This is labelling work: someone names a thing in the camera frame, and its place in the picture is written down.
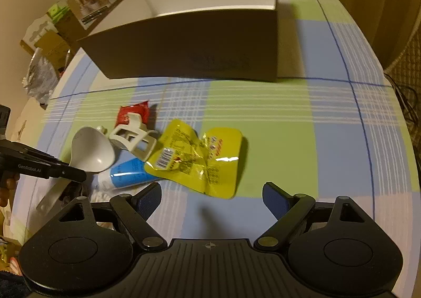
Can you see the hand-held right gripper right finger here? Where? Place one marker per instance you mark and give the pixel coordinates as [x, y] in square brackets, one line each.
[274, 201]

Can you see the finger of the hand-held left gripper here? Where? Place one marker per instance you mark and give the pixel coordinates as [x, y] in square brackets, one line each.
[59, 171]
[29, 150]

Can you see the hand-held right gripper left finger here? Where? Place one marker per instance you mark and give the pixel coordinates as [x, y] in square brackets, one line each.
[149, 201]

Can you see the blue packet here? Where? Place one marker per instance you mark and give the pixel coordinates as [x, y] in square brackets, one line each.
[131, 174]

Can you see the white plastic spoon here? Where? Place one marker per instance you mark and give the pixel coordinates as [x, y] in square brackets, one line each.
[90, 150]

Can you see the yellow foil packet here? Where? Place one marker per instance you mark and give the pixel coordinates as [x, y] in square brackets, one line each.
[184, 153]

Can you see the white plastic clip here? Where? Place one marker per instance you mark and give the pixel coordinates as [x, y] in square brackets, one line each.
[133, 118]

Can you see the red snack packet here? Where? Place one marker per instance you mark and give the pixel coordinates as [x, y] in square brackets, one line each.
[138, 108]

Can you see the brown cardboard box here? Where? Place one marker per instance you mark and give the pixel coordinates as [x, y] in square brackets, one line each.
[197, 41]

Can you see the person's left hand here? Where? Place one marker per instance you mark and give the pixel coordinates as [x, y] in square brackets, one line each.
[6, 197]

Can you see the crumpled plastic bag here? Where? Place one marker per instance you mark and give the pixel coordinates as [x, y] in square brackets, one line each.
[41, 77]

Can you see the plain cardboard box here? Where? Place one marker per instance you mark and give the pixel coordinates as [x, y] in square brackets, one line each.
[52, 46]

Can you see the white cut-out box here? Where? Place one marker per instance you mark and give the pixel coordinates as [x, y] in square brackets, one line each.
[37, 29]

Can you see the green box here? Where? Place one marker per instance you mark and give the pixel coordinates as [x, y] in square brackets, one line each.
[59, 11]

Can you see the woven mat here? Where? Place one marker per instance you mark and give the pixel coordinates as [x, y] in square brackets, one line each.
[406, 57]

